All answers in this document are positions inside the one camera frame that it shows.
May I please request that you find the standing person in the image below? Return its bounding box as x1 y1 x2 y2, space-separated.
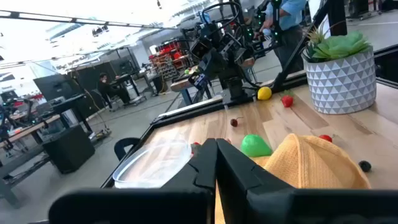
254 0 309 74

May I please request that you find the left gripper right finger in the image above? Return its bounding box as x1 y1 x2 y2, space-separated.
216 138 398 224

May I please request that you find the yellow cloth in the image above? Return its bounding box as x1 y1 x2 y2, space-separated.
214 133 372 224

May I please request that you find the black frame clamp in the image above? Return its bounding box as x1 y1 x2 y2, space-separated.
113 137 141 162

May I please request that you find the seated person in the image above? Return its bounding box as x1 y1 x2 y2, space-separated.
97 72 131 108

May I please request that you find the black box cabinet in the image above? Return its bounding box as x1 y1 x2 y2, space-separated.
42 124 96 174

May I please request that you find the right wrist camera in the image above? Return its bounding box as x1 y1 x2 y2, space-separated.
190 36 215 60

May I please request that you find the green toy fruit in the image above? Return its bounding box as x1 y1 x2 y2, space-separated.
240 134 274 158

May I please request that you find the wooden workbench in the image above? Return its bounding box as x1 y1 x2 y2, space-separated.
0 113 63 209

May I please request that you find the red parts shelf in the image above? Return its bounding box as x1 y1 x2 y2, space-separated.
148 39 191 82

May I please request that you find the yellow toy lemon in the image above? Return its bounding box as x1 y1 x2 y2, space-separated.
257 86 273 101

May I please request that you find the succulent in white patterned pot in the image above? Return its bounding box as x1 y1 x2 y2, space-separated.
300 29 377 115

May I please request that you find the clear plastic tupperware container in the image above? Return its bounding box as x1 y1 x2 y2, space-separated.
112 139 193 189

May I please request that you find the dark red toy cherry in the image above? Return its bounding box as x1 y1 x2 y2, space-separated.
229 116 245 128

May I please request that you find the dark toy blueberry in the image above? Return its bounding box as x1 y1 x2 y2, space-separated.
358 160 373 173

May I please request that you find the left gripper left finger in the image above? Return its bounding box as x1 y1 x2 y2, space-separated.
48 138 218 224

